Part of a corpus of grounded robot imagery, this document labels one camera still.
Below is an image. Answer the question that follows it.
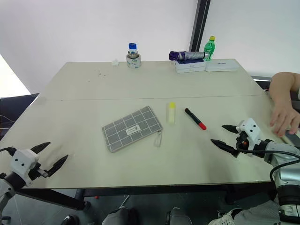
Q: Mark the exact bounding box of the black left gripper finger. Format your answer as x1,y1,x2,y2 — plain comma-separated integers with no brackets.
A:
30,142,52,154
45,154,69,179

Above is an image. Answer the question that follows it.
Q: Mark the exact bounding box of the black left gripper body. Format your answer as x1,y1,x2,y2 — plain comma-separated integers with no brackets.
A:
27,163,49,181

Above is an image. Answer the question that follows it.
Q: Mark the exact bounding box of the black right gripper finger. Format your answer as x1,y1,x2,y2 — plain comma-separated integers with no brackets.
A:
210,139,240,158
221,124,240,135

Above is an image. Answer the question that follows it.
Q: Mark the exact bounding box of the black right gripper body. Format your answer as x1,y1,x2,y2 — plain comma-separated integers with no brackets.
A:
236,130,249,153

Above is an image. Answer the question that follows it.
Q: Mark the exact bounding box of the grey checked pencil pouch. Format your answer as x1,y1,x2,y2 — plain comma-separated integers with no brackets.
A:
102,105,164,153

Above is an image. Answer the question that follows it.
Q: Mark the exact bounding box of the person's bare hand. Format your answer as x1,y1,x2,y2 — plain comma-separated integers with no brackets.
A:
269,102,300,137

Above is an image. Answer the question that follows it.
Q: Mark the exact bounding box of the black marker with red cap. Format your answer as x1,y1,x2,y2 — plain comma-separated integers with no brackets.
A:
184,107,208,131

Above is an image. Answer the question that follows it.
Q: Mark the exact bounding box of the dark side board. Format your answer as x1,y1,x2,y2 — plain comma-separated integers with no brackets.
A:
0,93,40,142

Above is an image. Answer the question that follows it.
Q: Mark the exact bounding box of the black shoe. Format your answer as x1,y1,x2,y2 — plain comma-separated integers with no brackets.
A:
61,214,81,225

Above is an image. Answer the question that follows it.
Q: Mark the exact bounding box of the yellow capped glue stick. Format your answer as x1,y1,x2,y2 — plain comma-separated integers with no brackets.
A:
166,102,177,125

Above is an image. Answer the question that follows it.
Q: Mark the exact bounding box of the white mesh sneaker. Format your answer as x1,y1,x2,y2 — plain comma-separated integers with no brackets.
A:
208,209,242,225

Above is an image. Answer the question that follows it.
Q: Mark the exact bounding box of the white cardboard box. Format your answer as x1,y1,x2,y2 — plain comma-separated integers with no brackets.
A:
175,67,207,74

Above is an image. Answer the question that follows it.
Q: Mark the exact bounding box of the white box with blue top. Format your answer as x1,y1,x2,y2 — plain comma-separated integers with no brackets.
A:
174,58,207,69

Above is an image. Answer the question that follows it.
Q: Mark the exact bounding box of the dark rounded grey shape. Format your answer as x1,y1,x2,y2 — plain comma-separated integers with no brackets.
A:
165,207,193,225
101,206,139,225

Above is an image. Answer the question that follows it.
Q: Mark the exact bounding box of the green plastic bottle yellow cap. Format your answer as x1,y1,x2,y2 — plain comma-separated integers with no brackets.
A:
203,36,217,61

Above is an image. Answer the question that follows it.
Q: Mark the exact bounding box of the folded purple grey umbrella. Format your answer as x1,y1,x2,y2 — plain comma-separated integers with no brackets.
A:
168,50,210,61

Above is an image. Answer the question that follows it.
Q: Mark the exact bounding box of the dark vertical pillar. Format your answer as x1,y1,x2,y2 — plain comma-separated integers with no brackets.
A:
188,0,211,53

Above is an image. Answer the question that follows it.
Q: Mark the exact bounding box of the white tape roll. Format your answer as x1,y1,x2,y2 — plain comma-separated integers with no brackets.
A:
125,53,142,69

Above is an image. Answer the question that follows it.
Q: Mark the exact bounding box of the small bottle with blue cap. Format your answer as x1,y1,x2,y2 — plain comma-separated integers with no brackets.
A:
127,42,138,59

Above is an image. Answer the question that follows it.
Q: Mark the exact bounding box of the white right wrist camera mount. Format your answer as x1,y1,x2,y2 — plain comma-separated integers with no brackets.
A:
236,118,262,150

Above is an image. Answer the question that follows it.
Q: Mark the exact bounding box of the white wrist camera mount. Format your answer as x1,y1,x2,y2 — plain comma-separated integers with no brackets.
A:
9,149,40,187
236,118,262,150

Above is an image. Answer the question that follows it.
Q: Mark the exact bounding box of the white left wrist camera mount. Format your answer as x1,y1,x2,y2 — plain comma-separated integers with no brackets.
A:
9,149,40,187

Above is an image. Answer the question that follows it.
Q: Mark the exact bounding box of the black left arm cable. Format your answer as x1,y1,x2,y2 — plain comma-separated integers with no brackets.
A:
0,146,15,156

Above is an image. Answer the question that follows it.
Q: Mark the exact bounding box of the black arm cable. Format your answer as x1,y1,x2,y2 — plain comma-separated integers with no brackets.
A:
241,149,300,186
0,146,15,156

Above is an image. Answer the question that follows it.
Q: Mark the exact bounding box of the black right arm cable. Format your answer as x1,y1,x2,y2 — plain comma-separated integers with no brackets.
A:
241,149,300,186

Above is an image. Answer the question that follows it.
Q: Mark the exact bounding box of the black table frame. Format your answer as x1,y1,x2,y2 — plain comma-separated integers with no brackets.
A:
14,183,278,211

